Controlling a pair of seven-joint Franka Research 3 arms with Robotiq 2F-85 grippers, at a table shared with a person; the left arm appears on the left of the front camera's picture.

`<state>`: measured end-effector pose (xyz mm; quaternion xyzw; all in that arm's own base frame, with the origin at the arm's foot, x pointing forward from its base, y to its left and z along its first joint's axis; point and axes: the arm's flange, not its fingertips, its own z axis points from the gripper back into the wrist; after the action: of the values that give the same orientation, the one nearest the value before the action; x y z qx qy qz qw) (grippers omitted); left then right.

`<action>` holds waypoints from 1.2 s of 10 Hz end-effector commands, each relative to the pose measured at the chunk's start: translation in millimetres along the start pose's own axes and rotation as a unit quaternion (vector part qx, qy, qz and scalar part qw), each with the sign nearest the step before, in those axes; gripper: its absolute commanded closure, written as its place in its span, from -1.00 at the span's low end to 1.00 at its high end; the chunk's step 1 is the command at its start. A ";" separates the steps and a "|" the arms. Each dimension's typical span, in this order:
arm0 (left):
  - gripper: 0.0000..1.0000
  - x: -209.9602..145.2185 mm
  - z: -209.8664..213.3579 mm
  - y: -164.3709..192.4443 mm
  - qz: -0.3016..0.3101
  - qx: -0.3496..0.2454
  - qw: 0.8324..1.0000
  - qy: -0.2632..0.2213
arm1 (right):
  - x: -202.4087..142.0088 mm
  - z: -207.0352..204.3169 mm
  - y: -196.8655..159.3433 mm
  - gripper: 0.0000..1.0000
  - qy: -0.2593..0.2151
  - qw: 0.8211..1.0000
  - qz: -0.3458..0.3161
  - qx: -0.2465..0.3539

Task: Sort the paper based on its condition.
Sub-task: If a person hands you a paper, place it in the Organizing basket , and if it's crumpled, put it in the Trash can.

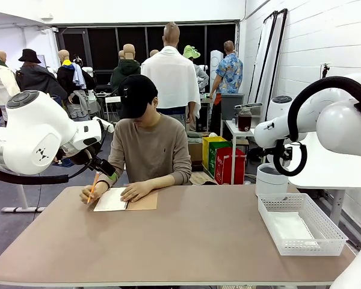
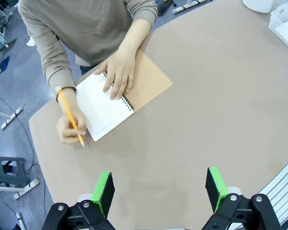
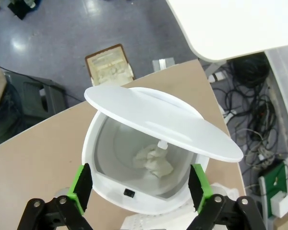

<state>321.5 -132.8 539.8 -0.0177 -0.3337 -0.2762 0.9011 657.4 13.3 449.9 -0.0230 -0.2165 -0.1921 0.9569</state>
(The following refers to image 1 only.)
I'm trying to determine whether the black left arm cable sleeve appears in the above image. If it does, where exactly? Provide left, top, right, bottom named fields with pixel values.
left=0, top=141, right=105, bottom=186

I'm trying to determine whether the cardboard box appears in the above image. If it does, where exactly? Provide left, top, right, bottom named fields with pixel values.
left=188, top=141, right=204, bottom=164

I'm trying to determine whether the black tripod with camera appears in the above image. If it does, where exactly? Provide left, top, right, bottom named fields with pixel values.
left=319, top=62, right=332, bottom=80

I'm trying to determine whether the mannequin in cream jacket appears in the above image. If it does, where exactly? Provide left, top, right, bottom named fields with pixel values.
left=0, top=50, right=20, bottom=107

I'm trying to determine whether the person's left hand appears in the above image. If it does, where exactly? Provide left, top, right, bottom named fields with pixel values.
left=119, top=181, right=155, bottom=203

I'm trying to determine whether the black baseball cap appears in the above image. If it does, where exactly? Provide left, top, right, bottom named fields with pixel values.
left=117, top=74, right=159, bottom=120

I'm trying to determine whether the white stand foot with pole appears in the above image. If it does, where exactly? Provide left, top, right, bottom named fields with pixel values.
left=1, top=176, right=46, bottom=213

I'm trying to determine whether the white folding stand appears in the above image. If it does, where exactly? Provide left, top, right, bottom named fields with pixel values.
left=95, top=92, right=122, bottom=122

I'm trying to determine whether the white torn notebook sheet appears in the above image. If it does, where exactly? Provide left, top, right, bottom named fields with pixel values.
left=273, top=214, right=319, bottom=242

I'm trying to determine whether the red bag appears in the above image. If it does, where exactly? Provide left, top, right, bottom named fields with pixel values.
left=214, top=147, right=247, bottom=185

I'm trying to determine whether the black framed white panel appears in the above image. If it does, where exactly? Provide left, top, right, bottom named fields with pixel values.
left=248, top=10, right=279, bottom=105
left=266, top=8, right=288, bottom=111

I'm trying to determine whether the mannequin with black hat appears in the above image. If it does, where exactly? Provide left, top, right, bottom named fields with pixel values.
left=15, top=48, right=68, bottom=100

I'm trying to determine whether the person's right hand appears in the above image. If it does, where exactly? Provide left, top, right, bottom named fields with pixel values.
left=79, top=181, right=110, bottom=205

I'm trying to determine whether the mannequin with yellow collar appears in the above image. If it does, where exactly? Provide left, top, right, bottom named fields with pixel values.
left=57, top=49, right=97, bottom=122

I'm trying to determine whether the white perforated plastic basket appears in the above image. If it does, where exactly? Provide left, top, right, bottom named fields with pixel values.
left=257, top=193, right=349, bottom=256

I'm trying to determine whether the spiral notebook with brown cover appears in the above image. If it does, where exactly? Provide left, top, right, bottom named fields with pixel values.
left=93, top=187, right=159, bottom=213

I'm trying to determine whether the mannequin draped in white cloth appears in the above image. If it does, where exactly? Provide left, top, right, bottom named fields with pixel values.
left=140, top=22, right=202, bottom=127

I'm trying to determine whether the person's left forearm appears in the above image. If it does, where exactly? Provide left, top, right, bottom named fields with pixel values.
left=147, top=168, right=193, bottom=192

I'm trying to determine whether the grey box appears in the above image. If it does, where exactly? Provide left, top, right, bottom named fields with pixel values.
left=221, top=93, right=245, bottom=121

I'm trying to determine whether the person in beige sweater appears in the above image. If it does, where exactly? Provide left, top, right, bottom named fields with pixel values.
left=96, top=99, right=193, bottom=186

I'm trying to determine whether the person's right forearm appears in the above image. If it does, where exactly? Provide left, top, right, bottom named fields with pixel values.
left=96, top=156, right=124, bottom=190

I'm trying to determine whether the yellow bag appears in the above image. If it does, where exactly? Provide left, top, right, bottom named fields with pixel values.
left=202, top=135, right=229, bottom=171

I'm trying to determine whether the mannequin in dark green hoodie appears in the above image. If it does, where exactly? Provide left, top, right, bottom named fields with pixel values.
left=110, top=43, right=141, bottom=100

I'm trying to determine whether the yellow pencil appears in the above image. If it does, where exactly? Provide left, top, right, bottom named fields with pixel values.
left=87, top=172, right=100, bottom=204

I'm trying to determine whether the mannequin with green hat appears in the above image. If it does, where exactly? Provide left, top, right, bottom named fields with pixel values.
left=182, top=45, right=210, bottom=91

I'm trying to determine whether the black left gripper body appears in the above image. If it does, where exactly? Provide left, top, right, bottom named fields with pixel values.
left=91, top=156, right=117, bottom=178

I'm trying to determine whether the glass jar with dark liquid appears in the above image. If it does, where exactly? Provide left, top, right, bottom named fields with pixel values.
left=237, top=107, right=253, bottom=132

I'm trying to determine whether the black arm cable sleeve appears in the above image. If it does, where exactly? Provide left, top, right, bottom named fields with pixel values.
left=273, top=76, right=361, bottom=177
left=0, top=141, right=105, bottom=186

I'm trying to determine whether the tall white appliance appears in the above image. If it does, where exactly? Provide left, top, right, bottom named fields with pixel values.
left=210, top=50, right=224, bottom=81

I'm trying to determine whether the mannequin in floral shirt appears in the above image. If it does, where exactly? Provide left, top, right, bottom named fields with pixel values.
left=209, top=40, right=244, bottom=136

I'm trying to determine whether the green cloth pile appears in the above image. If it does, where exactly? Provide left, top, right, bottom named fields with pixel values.
left=186, top=131, right=210, bottom=144

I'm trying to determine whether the small white side table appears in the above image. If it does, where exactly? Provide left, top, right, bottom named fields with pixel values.
left=224, top=119, right=256, bottom=185

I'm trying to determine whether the green bag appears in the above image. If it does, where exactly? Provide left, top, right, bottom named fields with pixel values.
left=208, top=146, right=233, bottom=178

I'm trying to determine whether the white cylindrical bin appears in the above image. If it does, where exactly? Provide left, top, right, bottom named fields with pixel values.
left=255, top=163, right=290, bottom=197

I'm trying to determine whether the black right arm cable sleeve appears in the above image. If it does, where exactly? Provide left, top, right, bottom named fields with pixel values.
left=273, top=76, right=361, bottom=177

